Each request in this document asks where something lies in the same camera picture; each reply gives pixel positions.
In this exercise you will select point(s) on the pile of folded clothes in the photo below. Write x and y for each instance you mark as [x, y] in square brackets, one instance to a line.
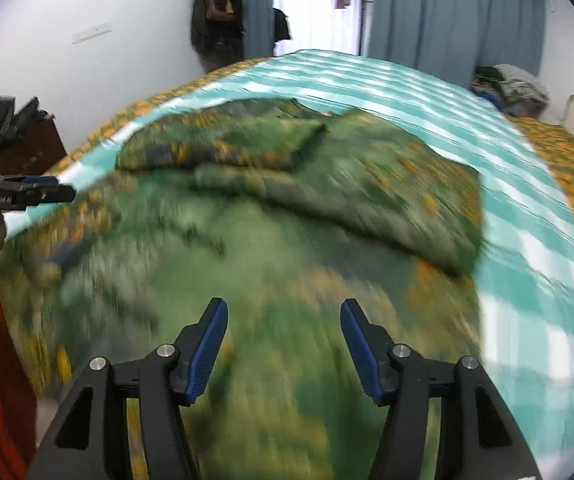
[514, 87]

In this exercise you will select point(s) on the dark green bag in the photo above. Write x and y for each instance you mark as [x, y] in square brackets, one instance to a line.
[29, 112]

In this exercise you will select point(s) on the blue-grey curtain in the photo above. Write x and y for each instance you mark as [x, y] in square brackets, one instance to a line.
[452, 15]
[258, 7]

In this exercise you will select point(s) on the teal checked blanket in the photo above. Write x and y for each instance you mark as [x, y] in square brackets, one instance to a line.
[527, 220]

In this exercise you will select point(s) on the dark clothes on wall hook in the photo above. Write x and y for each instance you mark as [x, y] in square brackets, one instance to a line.
[219, 20]

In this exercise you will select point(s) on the dark wooden cabinet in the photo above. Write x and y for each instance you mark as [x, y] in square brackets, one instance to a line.
[32, 147]

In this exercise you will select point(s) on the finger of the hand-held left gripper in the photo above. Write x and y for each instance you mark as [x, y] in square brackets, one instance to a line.
[49, 195]
[42, 180]

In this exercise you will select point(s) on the green patterned padded jacket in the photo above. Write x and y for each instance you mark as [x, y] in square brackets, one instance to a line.
[277, 240]

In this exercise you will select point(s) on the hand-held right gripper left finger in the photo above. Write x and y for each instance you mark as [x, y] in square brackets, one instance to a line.
[207, 355]

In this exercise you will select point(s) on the black hanging garment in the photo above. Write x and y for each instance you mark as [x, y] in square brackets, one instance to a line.
[282, 25]

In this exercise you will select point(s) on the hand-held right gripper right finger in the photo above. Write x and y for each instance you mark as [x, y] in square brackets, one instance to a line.
[362, 355]

